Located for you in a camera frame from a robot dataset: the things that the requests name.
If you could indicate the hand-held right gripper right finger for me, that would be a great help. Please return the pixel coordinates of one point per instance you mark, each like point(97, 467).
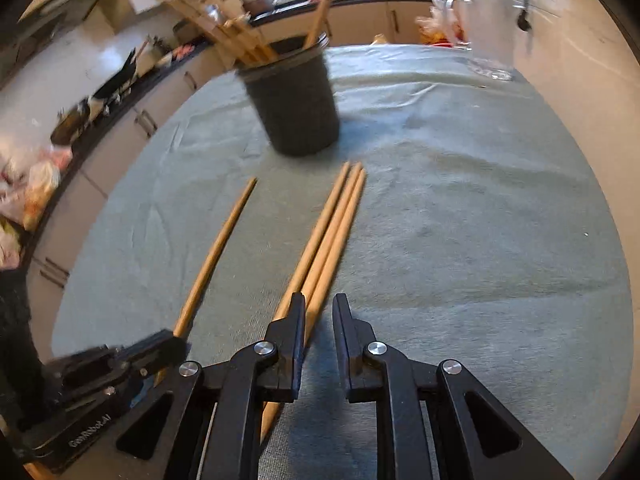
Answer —
point(350, 360)

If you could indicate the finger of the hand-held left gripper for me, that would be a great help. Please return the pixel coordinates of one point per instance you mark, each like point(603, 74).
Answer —
point(150, 350)
point(110, 387)

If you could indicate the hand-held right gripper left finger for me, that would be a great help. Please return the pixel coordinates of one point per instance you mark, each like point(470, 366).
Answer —
point(290, 360)

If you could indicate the tan wooden chopstick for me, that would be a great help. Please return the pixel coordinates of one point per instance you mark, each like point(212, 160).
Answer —
point(330, 235)
point(319, 235)
point(220, 250)
point(342, 235)

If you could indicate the black perforated utensil holder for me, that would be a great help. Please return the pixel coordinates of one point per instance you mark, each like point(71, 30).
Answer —
point(295, 110)

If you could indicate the bunch of wooden chopsticks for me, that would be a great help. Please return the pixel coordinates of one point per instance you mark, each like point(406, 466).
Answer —
point(245, 45)

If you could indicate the grey-blue woven tablecloth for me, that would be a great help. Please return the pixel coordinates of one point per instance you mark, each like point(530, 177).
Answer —
point(475, 235)

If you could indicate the pile of plastic food bags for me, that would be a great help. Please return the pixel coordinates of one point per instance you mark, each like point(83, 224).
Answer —
point(35, 195)

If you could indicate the dark round pot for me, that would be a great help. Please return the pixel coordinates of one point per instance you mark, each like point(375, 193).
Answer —
point(70, 125)

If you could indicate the black wok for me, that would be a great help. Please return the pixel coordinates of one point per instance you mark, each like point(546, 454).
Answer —
point(117, 82)

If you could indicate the pink cloth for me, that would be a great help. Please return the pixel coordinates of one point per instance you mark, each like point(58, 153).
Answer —
point(183, 51)

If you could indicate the dark range hood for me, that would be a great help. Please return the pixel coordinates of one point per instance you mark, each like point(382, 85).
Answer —
point(50, 25)

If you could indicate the plastic bags with food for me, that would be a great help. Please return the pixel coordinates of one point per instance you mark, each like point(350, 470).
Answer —
point(440, 25)

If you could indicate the clear glass pitcher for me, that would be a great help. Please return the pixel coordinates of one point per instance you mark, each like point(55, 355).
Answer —
point(492, 35)

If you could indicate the dark cooking pot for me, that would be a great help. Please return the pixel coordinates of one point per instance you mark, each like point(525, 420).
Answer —
point(257, 5)

